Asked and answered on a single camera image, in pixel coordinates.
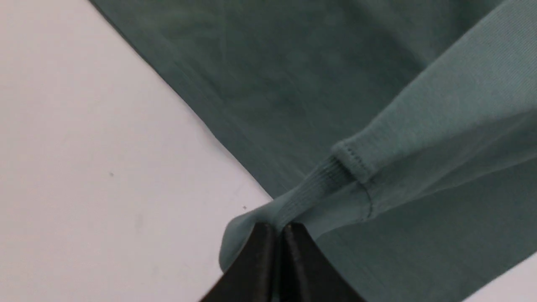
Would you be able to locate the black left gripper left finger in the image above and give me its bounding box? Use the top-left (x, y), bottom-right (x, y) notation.
top-left (201, 222), bottom-right (276, 302)

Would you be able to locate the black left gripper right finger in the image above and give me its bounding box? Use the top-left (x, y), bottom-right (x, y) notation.
top-left (279, 222), bottom-right (364, 302)

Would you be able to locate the green long-sleeve top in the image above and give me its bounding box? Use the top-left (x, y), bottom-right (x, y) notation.
top-left (92, 0), bottom-right (536, 302)

